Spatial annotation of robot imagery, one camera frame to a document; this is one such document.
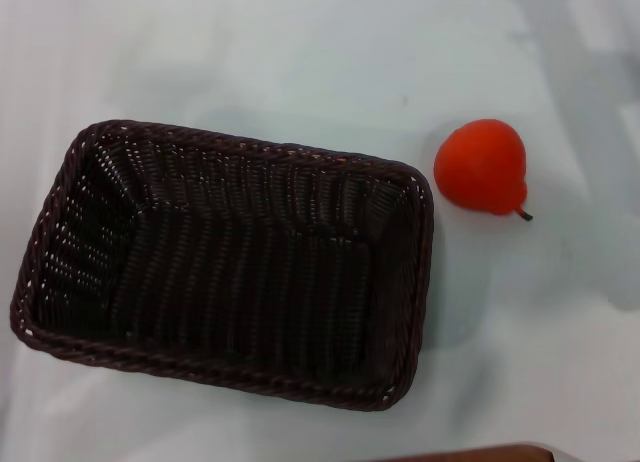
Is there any black woven rectangular basket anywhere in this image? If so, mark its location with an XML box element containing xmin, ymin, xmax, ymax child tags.
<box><xmin>8</xmin><ymin>119</ymin><xmax>435</xmax><ymax>413</ymax></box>

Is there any red plastic pear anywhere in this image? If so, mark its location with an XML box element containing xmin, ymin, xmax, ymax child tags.
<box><xmin>432</xmin><ymin>117</ymin><xmax>534</xmax><ymax>221</ymax></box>

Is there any brown wooden edge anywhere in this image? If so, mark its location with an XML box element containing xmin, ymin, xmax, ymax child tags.
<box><xmin>379</xmin><ymin>441</ymin><xmax>557</xmax><ymax>462</ymax></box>

